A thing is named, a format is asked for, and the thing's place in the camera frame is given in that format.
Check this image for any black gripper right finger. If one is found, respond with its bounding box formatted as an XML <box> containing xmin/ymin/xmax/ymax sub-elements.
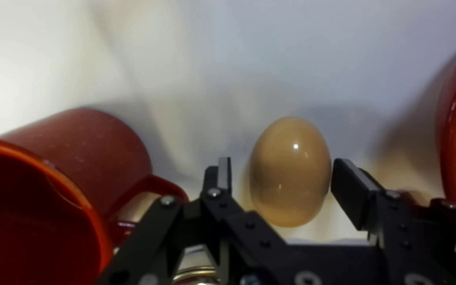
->
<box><xmin>332</xmin><ymin>157</ymin><xmax>456</xmax><ymax>285</ymax></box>

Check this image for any beige egg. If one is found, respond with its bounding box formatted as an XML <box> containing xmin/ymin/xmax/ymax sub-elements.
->
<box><xmin>249</xmin><ymin>115</ymin><xmax>335</xmax><ymax>229</ymax></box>

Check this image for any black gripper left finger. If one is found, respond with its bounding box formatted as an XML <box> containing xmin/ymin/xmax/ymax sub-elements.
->
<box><xmin>99</xmin><ymin>157</ymin><xmax>289</xmax><ymax>285</ymax></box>

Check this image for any red mug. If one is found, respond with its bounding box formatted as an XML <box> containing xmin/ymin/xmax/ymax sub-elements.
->
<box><xmin>0</xmin><ymin>108</ymin><xmax>191</xmax><ymax>285</ymax></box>

